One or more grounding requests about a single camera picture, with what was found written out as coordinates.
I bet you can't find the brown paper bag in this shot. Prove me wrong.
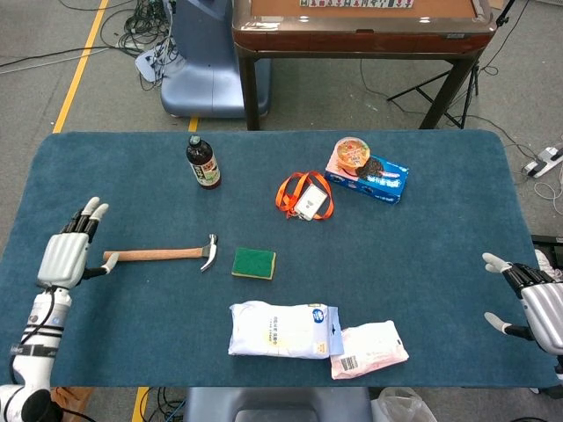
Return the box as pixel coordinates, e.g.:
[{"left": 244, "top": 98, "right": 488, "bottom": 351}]
[{"left": 50, "top": 386, "right": 94, "bottom": 413}]

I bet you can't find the brown mahjong table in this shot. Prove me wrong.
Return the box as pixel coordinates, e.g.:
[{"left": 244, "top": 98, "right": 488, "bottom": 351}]
[{"left": 231, "top": 0, "right": 498, "bottom": 131}]

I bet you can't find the row of mahjong tiles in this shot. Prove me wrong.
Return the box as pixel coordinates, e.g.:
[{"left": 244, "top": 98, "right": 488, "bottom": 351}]
[{"left": 299, "top": 0, "right": 414, "bottom": 9}]

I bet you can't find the white badge holder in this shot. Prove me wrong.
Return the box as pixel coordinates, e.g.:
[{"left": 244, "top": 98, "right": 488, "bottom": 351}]
[{"left": 293, "top": 183, "right": 330, "bottom": 222}]

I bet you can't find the black equipment frame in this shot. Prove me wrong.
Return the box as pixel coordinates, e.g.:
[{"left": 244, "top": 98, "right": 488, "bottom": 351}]
[{"left": 530, "top": 235, "right": 563, "bottom": 267}]

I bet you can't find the wooden handle claw hammer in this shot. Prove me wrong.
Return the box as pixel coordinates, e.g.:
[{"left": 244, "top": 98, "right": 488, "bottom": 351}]
[{"left": 103, "top": 233, "right": 220, "bottom": 273}]

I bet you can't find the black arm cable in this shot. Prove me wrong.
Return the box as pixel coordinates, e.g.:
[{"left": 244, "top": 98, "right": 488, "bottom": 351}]
[{"left": 8, "top": 285, "right": 57, "bottom": 384}]

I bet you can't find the pink white plastic package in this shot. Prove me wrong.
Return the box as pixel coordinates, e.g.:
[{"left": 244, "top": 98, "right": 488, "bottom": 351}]
[{"left": 329, "top": 319, "right": 410, "bottom": 381}]

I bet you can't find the blue table carpet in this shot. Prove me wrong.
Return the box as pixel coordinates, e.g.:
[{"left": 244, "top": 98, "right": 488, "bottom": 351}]
[{"left": 0, "top": 129, "right": 551, "bottom": 390}]

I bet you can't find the black tripod stand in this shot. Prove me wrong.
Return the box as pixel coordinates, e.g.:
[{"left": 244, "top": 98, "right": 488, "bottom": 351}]
[{"left": 386, "top": 0, "right": 516, "bottom": 129}]

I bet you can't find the instant noodle cup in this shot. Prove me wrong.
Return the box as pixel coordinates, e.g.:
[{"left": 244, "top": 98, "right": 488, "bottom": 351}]
[{"left": 333, "top": 136, "right": 371, "bottom": 173}]

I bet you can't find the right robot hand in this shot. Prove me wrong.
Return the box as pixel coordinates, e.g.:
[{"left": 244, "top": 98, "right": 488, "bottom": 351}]
[{"left": 481, "top": 251, "right": 563, "bottom": 355}]

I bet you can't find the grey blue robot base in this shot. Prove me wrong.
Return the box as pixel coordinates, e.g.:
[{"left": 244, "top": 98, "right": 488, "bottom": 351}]
[{"left": 182, "top": 386, "right": 375, "bottom": 422}]

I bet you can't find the dark drink bottle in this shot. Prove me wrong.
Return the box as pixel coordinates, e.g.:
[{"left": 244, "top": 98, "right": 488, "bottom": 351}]
[{"left": 186, "top": 135, "right": 223, "bottom": 191}]

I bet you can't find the black floor cable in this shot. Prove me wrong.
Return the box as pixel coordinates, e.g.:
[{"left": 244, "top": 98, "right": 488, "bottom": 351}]
[{"left": 0, "top": 43, "right": 120, "bottom": 69}]

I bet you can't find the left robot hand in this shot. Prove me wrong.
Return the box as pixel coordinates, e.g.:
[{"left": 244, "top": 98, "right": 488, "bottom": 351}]
[{"left": 37, "top": 196, "right": 121, "bottom": 290}]

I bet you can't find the large white plastic package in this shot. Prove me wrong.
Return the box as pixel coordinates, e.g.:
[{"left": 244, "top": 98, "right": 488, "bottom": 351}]
[{"left": 227, "top": 301, "right": 344, "bottom": 360}]

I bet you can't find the green yellow sponge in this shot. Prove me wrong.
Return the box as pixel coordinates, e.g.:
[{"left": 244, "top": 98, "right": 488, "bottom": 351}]
[{"left": 231, "top": 246, "right": 277, "bottom": 281}]

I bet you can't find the clear plastic bag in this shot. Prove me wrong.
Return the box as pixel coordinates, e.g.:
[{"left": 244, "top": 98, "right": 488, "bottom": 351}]
[{"left": 371, "top": 386, "right": 436, "bottom": 422}]

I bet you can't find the orange lanyard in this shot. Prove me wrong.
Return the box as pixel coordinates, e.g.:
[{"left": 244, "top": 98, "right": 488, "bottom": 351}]
[{"left": 275, "top": 171, "right": 335, "bottom": 222}]

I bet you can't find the white power strip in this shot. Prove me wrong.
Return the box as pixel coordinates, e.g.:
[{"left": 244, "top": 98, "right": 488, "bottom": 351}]
[{"left": 523, "top": 147, "right": 563, "bottom": 178}]

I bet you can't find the white shoe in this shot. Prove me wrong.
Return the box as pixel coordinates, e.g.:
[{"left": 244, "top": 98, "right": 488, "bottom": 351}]
[{"left": 534, "top": 249, "right": 563, "bottom": 282}]

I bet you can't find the blue cookie box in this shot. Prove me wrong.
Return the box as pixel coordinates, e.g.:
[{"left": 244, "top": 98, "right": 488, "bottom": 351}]
[{"left": 324, "top": 154, "right": 410, "bottom": 206}]

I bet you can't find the blue grey machine base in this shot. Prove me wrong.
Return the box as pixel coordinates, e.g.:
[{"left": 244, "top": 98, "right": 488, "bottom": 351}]
[{"left": 160, "top": 0, "right": 273, "bottom": 120}]

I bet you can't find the tangle of floor cables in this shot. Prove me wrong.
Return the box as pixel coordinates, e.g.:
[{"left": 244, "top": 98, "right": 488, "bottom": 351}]
[{"left": 99, "top": 0, "right": 177, "bottom": 91}]

